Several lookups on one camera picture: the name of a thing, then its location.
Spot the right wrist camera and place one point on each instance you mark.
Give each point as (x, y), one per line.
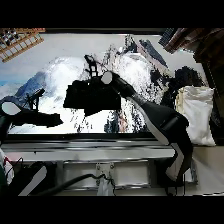
(91, 66)

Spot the black garment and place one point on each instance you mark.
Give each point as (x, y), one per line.
(86, 98)

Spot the wooden lattice rack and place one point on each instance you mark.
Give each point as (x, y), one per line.
(18, 45)

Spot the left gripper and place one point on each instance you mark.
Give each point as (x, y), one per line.
(48, 120)

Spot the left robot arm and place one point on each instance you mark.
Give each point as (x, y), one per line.
(10, 116)

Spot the white garment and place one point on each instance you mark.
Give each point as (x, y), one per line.
(198, 113)

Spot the silver frame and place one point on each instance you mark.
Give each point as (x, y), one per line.
(80, 150)

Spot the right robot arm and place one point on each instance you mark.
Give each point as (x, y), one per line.
(160, 116)

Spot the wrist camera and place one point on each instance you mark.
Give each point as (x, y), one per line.
(35, 98)
(91, 66)

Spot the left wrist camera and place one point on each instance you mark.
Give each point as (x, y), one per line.
(35, 98)

